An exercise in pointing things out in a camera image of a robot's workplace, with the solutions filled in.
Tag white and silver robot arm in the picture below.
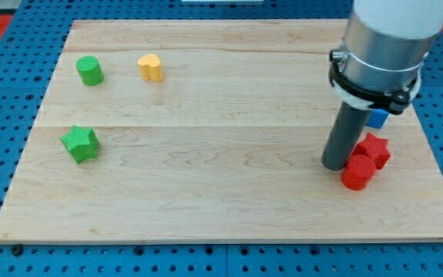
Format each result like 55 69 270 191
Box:
329 0 443 115

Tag wooden board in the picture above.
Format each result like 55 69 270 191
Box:
0 19 443 245

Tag green star block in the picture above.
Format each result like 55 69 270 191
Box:
60 125 99 164

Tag red star block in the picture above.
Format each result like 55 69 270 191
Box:
351 132 391 170

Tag yellow heart block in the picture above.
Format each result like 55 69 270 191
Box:
137 53 163 82

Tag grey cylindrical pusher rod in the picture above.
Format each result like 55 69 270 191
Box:
321 102 371 171

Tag red cylinder block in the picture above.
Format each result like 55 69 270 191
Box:
341 155 376 191

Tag green cylinder block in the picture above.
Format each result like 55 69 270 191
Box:
75 55 105 86

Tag blue cube block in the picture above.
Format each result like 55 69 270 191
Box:
366 109 389 129

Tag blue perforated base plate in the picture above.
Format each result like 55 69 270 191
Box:
0 1 443 276

